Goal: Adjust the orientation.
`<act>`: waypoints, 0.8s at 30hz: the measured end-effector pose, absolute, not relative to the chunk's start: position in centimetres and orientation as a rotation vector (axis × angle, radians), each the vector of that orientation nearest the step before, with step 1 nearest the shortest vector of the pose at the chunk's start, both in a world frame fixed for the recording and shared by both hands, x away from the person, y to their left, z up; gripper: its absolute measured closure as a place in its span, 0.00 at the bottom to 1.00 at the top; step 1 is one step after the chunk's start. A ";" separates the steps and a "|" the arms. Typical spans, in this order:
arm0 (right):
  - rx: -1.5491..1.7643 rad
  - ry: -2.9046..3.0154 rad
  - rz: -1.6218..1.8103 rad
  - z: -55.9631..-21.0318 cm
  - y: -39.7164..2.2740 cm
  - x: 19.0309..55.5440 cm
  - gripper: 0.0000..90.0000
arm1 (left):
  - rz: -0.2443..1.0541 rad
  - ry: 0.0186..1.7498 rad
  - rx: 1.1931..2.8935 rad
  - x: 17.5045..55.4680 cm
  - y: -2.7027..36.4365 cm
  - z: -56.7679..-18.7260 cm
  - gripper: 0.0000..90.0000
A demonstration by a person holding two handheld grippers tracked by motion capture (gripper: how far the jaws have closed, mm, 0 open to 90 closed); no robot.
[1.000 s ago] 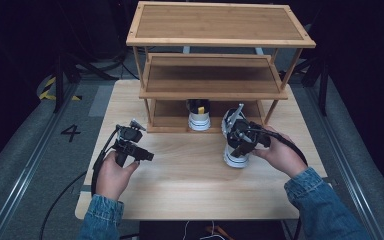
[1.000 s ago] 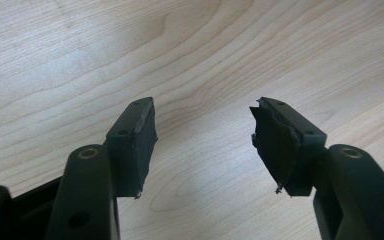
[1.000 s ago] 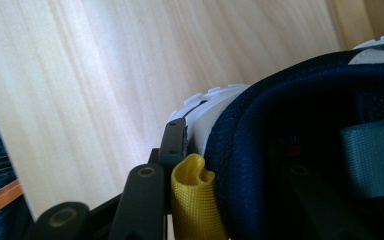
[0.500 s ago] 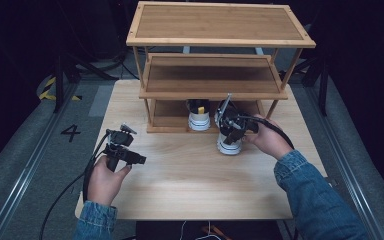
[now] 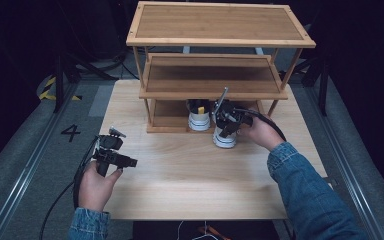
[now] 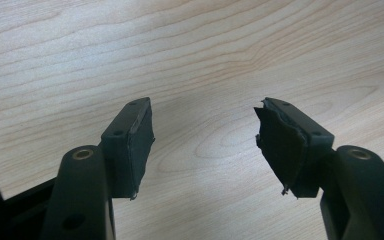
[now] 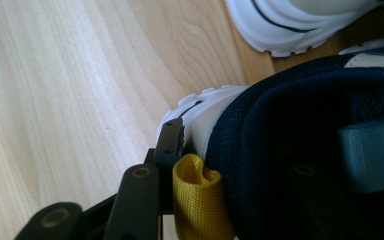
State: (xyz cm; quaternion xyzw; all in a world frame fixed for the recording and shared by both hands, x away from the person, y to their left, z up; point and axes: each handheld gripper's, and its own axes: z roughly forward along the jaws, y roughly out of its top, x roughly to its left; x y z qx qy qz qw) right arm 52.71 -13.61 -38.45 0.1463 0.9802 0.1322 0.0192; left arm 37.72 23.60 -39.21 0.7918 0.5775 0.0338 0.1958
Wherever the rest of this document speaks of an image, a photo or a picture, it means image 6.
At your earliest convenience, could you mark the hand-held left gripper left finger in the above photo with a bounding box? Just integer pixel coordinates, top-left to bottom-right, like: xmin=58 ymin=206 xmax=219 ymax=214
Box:
xmin=99 ymin=97 xmax=156 ymax=201

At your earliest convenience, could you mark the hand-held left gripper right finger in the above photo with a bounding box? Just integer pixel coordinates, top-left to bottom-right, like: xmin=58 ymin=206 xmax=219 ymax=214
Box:
xmin=253 ymin=97 xmax=335 ymax=200

